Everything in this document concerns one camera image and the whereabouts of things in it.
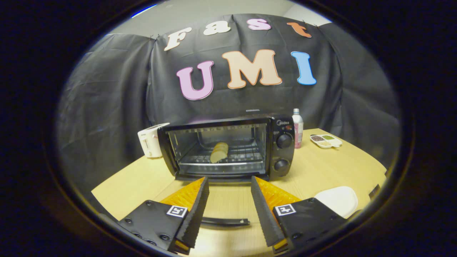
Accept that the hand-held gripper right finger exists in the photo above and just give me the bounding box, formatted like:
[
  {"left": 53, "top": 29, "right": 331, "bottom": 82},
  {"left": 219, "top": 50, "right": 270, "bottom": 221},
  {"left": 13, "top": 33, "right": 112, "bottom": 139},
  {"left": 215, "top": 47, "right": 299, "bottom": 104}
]
[{"left": 251, "top": 176, "right": 348, "bottom": 255}]

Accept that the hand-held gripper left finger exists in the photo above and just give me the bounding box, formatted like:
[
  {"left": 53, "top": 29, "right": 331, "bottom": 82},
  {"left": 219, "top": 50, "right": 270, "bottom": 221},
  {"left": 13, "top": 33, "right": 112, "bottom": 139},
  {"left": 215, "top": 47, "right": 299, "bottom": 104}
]
[{"left": 118, "top": 177, "right": 210, "bottom": 255}]

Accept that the pink label bottle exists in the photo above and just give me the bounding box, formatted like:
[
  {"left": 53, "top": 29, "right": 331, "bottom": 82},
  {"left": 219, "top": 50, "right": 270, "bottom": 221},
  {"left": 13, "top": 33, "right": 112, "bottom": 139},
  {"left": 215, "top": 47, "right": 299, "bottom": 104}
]
[{"left": 292, "top": 109, "right": 304, "bottom": 149}]

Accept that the white pop-up toaster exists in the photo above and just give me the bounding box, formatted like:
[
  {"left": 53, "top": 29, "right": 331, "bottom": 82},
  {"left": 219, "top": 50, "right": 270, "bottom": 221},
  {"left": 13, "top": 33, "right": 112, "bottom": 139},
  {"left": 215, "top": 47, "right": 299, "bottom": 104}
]
[{"left": 137, "top": 123, "right": 170, "bottom": 158}]

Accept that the yellow bread loaf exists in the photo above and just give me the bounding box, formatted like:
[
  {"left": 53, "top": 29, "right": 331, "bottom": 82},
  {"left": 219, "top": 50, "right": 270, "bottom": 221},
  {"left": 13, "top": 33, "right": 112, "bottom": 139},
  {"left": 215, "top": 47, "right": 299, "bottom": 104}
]
[{"left": 210, "top": 142, "right": 229, "bottom": 164}]

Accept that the black toaster oven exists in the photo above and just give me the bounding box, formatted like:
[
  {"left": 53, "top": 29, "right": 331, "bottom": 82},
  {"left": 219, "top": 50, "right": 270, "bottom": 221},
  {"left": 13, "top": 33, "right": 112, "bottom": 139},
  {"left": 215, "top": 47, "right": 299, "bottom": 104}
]
[{"left": 154, "top": 115, "right": 296, "bottom": 228}]

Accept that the white plate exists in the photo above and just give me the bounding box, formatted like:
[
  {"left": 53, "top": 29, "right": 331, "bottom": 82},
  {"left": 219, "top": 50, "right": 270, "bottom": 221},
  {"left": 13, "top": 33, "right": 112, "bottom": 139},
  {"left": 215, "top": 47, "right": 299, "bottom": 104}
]
[{"left": 314, "top": 186, "right": 358, "bottom": 219}]

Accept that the white compartment dish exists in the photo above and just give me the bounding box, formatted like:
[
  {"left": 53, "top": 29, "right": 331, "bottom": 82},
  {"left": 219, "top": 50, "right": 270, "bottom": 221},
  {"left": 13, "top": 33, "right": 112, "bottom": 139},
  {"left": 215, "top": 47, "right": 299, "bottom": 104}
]
[{"left": 310, "top": 134, "right": 342, "bottom": 149}]

